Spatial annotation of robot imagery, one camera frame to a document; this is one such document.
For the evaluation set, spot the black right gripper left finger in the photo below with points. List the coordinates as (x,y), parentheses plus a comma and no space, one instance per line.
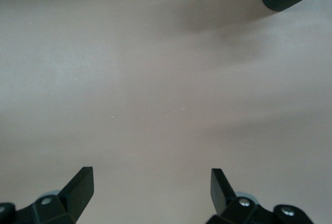
(77,193)

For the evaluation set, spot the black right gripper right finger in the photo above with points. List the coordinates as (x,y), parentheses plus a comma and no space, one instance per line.
(220,195)

